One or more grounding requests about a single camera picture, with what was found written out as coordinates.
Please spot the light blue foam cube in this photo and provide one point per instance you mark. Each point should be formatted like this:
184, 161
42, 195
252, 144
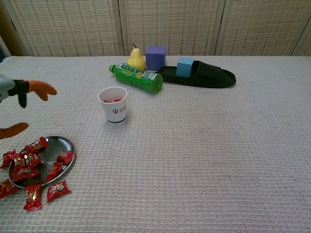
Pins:
184, 68

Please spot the purple foam cube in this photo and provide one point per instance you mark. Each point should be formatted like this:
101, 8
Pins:
155, 59

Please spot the yellow pear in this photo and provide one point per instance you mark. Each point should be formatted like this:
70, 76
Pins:
136, 60

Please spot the green plastic drink bottle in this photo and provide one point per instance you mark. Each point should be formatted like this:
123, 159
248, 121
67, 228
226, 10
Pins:
145, 81

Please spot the black slipper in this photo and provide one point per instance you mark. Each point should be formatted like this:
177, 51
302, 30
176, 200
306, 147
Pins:
213, 77

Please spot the white paper cup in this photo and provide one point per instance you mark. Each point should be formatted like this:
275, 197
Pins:
114, 114

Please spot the round silver metal plate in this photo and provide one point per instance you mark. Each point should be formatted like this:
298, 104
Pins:
56, 145

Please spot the white woven tablecloth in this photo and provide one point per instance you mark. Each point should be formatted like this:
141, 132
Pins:
194, 157

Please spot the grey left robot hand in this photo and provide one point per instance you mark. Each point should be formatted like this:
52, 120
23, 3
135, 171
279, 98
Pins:
41, 88

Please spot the woven bamboo screen panel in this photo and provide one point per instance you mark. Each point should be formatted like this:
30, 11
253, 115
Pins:
170, 24
262, 24
305, 46
73, 24
9, 29

